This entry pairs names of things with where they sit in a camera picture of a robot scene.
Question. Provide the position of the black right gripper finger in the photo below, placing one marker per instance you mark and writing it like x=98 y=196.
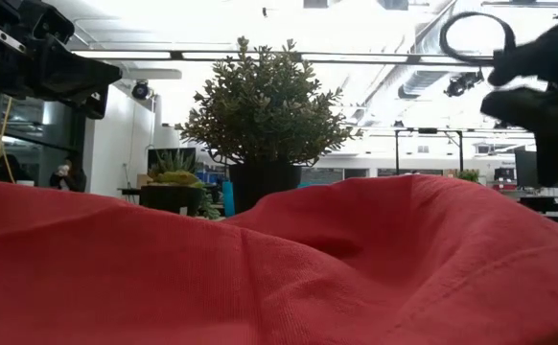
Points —
x=530 y=123
x=523 y=101

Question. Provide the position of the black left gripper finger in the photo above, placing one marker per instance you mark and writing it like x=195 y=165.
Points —
x=77 y=64
x=92 y=93

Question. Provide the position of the large black monitor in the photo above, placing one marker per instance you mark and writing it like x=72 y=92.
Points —
x=526 y=167

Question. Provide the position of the black ceiling spotlight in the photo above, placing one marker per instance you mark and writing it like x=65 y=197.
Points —
x=461 y=85

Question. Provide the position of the small green background plant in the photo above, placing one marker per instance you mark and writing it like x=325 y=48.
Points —
x=468 y=176

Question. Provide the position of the black background desk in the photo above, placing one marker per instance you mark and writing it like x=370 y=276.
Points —
x=547 y=203

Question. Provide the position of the person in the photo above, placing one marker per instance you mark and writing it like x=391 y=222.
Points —
x=70 y=179
x=10 y=170

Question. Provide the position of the small black monitor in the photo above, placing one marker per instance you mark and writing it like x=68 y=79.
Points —
x=156 y=155

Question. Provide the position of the potted succulent plant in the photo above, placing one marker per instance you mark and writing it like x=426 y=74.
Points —
x=171 y=196

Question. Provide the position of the bushy plant in black pot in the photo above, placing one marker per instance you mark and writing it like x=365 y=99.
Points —
x=260 y=110

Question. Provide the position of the red cloth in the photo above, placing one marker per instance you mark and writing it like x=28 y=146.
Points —
x=212 y=287

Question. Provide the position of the round black ceiling camera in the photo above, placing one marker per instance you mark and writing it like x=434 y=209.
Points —
x=140 y=90

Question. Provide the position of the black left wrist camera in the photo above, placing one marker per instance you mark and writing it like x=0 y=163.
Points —
x=49 y=21

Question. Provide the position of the black window frame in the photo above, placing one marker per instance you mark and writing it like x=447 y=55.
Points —
x=80 y=153

